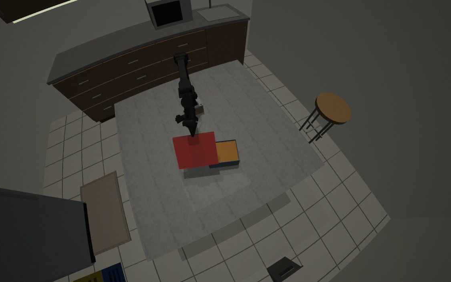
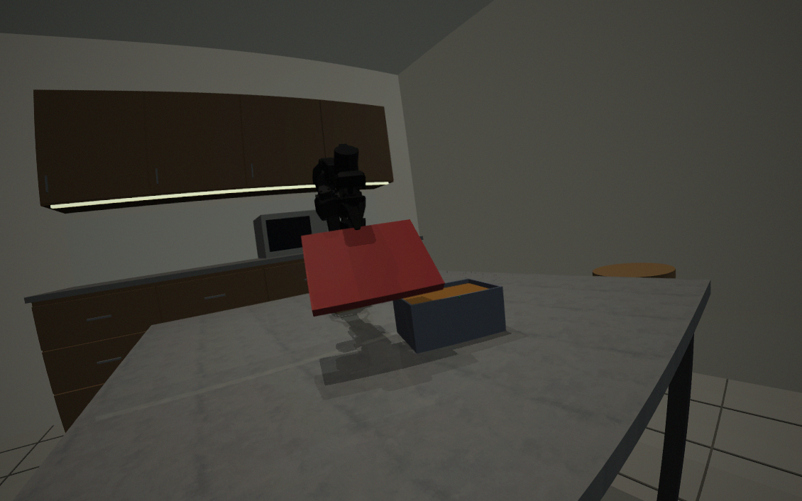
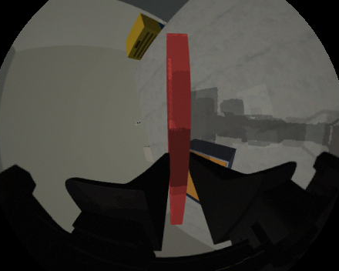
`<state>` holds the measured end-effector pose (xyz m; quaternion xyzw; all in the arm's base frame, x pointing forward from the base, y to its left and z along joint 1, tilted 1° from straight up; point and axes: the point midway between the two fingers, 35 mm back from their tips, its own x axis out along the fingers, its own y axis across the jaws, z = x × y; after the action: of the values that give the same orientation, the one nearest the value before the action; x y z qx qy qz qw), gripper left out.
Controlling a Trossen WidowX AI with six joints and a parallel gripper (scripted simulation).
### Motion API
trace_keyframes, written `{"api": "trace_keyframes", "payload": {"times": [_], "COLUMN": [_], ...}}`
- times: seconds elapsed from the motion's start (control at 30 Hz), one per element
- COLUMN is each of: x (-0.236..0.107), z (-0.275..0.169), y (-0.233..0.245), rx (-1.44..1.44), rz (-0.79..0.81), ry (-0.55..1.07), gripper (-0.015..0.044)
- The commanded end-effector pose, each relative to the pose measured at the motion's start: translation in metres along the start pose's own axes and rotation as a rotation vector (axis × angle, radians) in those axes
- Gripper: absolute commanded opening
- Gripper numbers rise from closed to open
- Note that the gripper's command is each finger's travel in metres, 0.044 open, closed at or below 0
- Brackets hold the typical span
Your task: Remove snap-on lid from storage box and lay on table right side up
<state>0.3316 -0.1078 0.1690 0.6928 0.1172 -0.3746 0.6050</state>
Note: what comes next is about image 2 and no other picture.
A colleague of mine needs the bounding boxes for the red lid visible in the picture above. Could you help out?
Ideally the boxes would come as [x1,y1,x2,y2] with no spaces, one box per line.
[301,219,445,316]

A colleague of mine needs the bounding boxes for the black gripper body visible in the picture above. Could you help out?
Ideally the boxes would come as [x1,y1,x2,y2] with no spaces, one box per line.
[335,170,366,221]

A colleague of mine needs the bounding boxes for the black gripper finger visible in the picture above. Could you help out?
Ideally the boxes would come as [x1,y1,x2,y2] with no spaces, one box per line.
[338,196,366,230]
[339,218,366,229]

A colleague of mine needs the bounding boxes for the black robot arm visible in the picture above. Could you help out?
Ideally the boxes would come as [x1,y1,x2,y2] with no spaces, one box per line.
[312,144,359,231]

